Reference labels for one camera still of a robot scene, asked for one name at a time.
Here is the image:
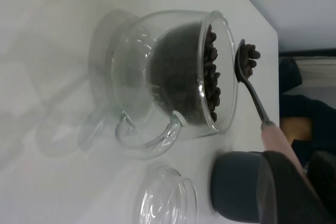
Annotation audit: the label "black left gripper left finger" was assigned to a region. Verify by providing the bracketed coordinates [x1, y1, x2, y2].
[263, 152, 330, 224]

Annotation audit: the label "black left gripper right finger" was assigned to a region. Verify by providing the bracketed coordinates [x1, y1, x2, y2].
[307, 151, 336, 204]

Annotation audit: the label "dark blue-grey ceramic mug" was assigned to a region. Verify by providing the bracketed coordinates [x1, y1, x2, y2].
[209, 151, 276, 219]

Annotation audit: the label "metal spoon with pink handle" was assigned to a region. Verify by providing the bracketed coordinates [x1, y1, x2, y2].
[234, 39, 305, 183]

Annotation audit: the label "small coffee bean heap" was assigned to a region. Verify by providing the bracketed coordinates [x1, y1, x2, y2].
[240, 44, 261, 78]

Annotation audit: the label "clear round glass lid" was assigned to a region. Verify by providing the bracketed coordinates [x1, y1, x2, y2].
[133, 165, 199, 224]

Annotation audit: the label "coffee beans in glass cup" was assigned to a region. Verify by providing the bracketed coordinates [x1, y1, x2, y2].
[146, 22, 221, 127]

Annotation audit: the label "dark bulky background object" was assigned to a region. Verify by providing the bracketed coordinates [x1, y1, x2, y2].
[279, 57, 336, 156]

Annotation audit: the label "clear glass saucer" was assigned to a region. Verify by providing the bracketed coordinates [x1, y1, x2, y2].
[88, 8, 140, 120]

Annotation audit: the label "clear double-wall glass cup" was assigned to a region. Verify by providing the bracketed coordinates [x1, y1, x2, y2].
[111, 10, 238, 161]

